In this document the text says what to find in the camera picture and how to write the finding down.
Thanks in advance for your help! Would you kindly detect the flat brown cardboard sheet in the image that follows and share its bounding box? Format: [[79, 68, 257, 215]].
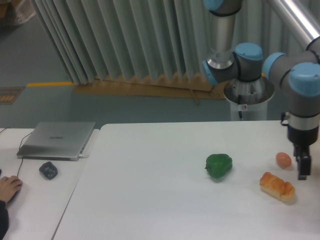
[[73, 73, 227, 105]]

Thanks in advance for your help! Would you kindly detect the orange bread loaf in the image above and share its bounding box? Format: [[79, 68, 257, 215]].
[[259, 172, 295, 202]]

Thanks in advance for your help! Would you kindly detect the silver closed laptop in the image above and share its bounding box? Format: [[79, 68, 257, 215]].
[[16, 121, 95, 161]]

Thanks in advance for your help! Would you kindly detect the green bell pepper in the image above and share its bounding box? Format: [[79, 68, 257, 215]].
[[205, 153, 233, 179]]

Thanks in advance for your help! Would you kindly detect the person's hand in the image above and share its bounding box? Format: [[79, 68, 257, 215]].
[[0, 175, 23, 204]]

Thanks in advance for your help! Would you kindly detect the black computer mouse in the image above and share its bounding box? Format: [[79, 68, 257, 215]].
[[7, 190, 20, 205]]

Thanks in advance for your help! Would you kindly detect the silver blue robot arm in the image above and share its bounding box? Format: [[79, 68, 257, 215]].
[[202, 0, 320, 180]]

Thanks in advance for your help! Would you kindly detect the black sleeved forearm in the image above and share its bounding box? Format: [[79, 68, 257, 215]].
[[0, 200, 9, 240]]

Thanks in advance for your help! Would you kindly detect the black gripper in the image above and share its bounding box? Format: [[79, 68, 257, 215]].
[[287, 127, 317, 180]]

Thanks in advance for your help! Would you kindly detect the grey pleated curtain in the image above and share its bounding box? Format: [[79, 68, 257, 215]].
[[29, 0, 320, 84]]

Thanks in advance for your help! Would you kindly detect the small black puck device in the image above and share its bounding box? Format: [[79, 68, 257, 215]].
[[39, 161, 58, 180]]

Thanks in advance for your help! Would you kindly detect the brown egg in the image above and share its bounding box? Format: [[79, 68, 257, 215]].
[[275, 152, 292, 168]]

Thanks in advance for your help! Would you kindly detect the black laptop cable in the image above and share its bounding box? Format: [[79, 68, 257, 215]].
[[0, 127, 38, 180]]

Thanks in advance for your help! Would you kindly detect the white usb plug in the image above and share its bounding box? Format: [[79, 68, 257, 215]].
[[78, 154, 89, 159]]

